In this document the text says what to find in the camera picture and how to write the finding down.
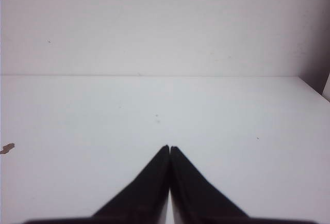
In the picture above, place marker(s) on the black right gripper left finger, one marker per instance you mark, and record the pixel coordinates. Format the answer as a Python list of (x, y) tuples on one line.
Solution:
[(144, 200)]

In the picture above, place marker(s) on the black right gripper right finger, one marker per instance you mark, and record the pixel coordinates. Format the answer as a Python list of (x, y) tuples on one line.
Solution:
[(195, 200)]

